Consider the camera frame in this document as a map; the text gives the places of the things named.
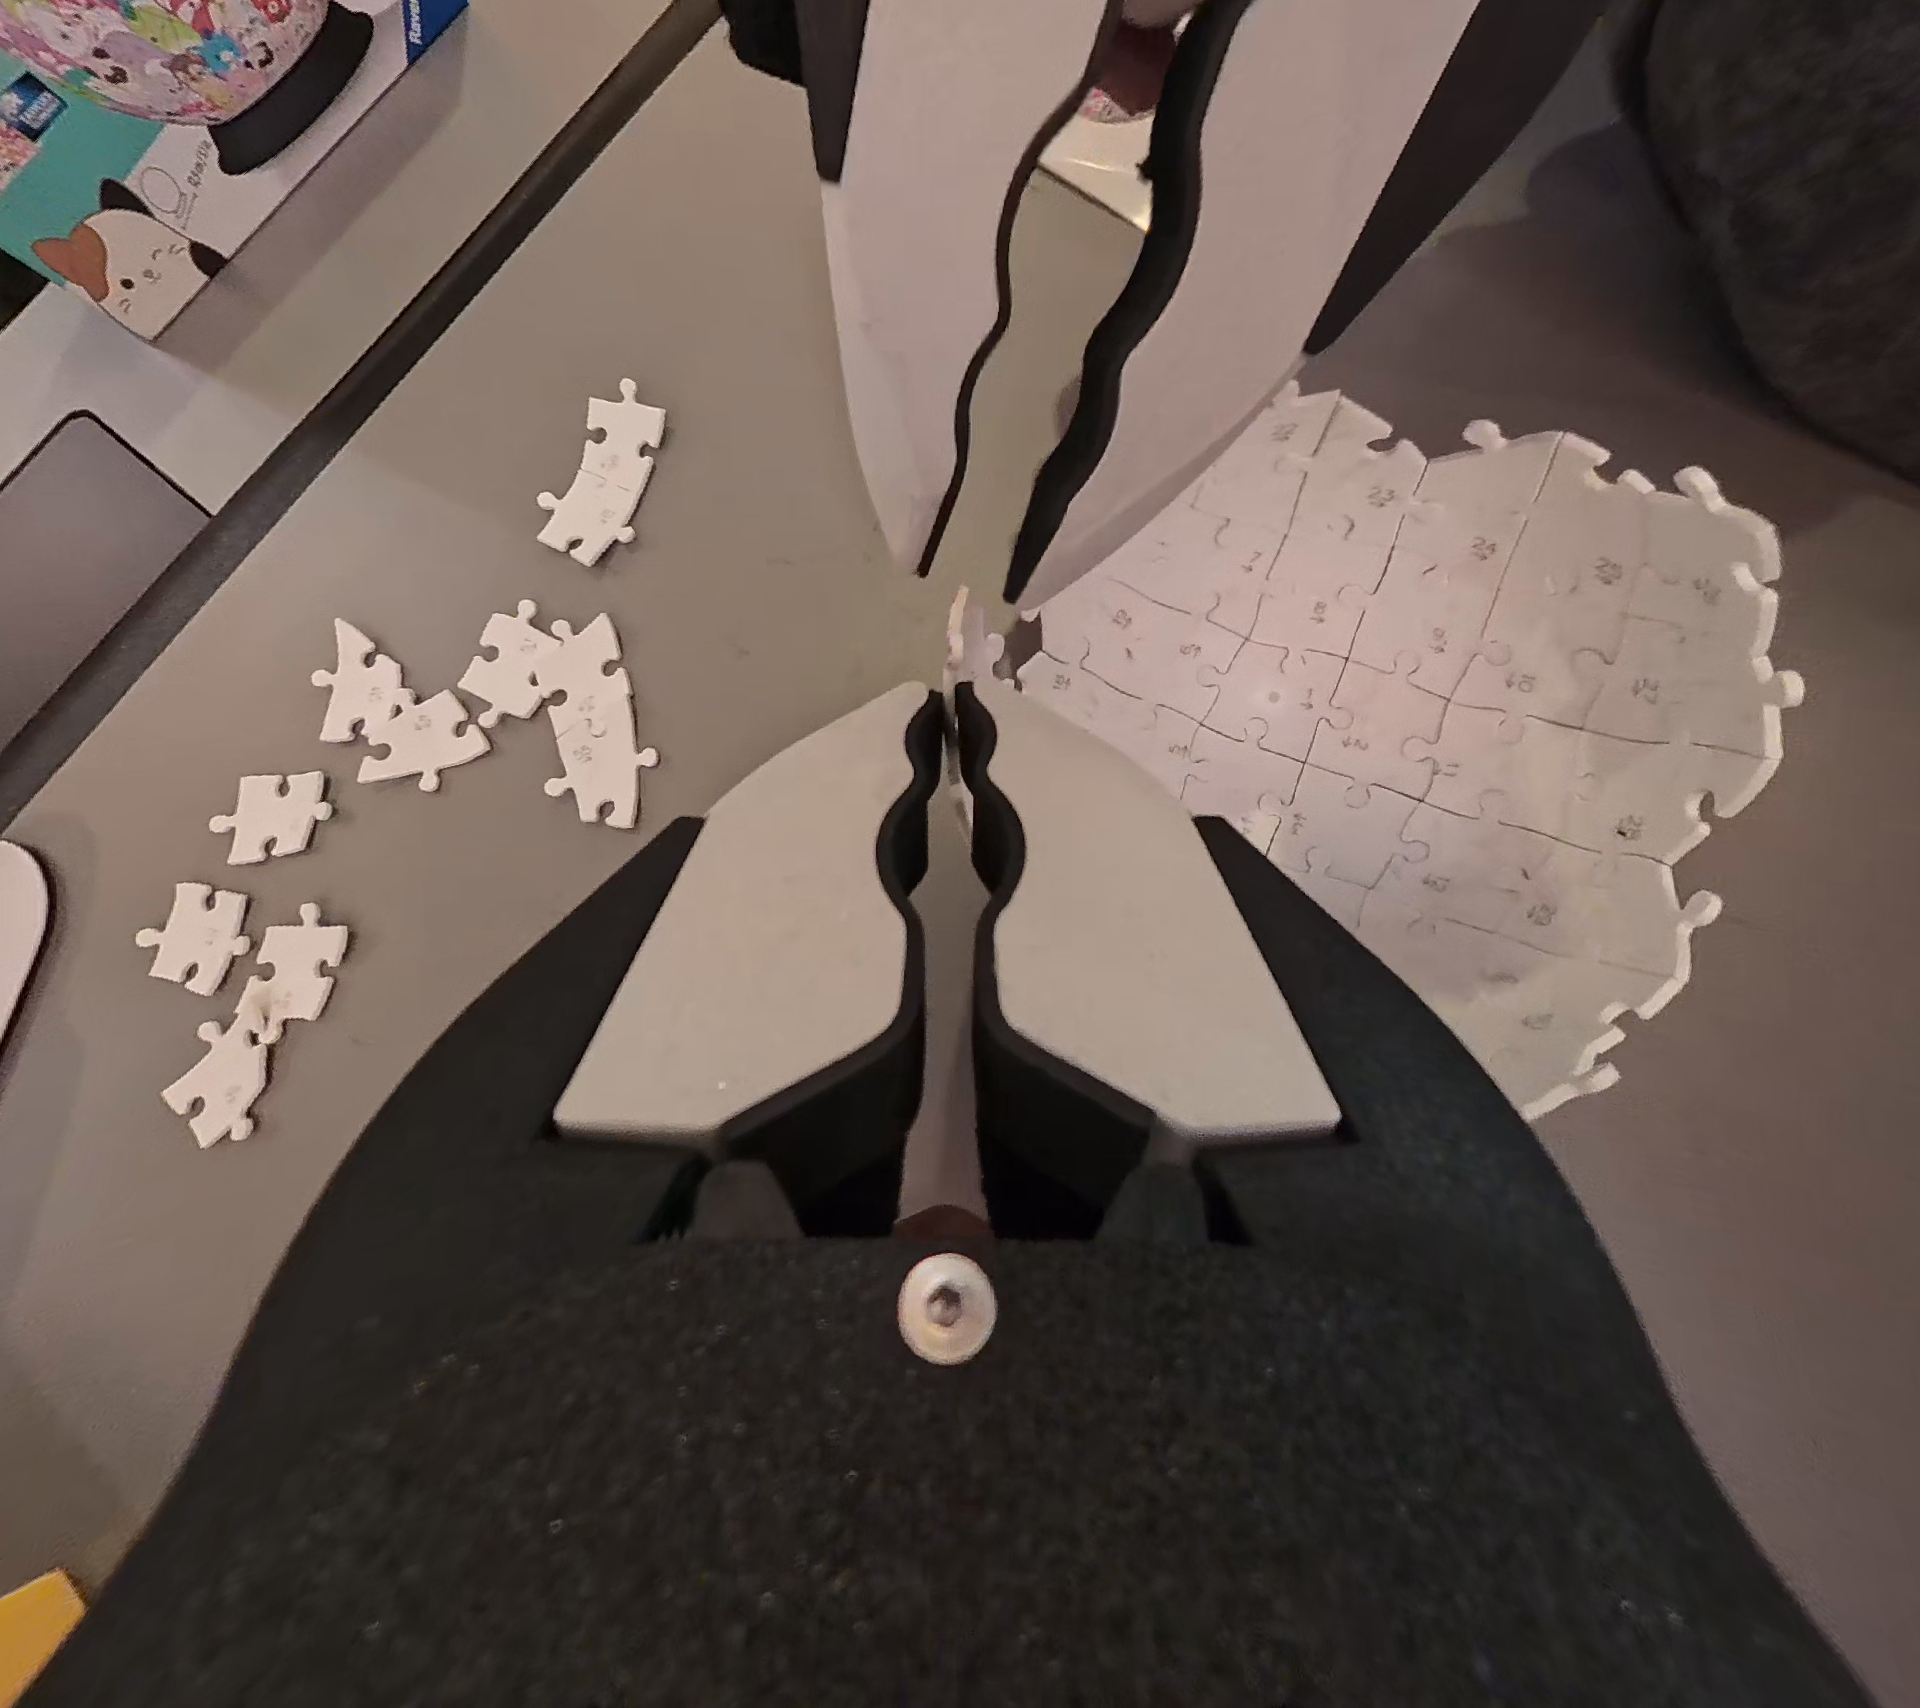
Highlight partly built white puzzle ball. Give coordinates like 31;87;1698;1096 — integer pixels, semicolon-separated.
1017;377;1808;1124

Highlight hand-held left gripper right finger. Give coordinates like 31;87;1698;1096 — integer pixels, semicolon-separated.
956;681;1344;1237

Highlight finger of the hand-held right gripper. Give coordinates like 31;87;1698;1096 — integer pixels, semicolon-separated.
1000;0;1494;606
816;0;1131;581

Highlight yellow box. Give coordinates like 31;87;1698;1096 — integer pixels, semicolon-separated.
0;1568;86;1694

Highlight puzzle pieces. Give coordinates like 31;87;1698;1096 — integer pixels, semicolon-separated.
136;377;667;1147

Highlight single white puzzle piece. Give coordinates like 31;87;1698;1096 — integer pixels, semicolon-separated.
940;586;1008;691

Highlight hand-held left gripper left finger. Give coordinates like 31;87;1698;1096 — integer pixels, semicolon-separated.
555;681;949;1237

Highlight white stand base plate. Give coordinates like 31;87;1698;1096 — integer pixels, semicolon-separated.
0;840;53;1081

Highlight printed instruction leaflet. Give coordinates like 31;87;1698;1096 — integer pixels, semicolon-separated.
1033;0;1331;229

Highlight colourful puzzle box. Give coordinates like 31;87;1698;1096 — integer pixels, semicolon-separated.
0;0;472;346

